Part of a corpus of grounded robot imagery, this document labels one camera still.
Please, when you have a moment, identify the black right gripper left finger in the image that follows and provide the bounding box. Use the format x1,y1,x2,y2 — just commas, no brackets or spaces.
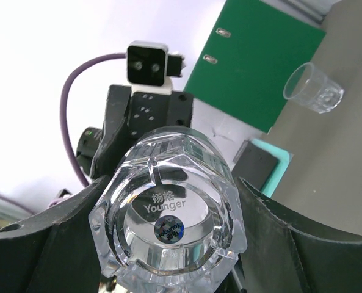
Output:
0,176,110,292

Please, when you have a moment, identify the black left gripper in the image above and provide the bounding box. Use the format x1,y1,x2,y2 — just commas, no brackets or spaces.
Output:
90,85,194,179

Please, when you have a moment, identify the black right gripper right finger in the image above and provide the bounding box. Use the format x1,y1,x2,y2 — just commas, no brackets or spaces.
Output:
235,178,362,292

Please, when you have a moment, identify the clear heavy-base glass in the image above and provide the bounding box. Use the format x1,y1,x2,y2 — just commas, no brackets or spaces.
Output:
89,126,247,292

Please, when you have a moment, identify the clear faceted plastic cup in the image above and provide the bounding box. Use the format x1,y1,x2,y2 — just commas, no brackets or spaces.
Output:
283,62,345,114

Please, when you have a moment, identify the teal tray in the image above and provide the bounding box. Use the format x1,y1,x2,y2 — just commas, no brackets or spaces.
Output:
252,139,293,198

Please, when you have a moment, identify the green lever arch binder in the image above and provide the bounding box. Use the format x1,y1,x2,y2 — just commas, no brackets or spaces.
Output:
186,0,325,133

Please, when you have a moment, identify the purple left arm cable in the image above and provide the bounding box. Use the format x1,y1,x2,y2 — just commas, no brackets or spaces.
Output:
0,52,127,214

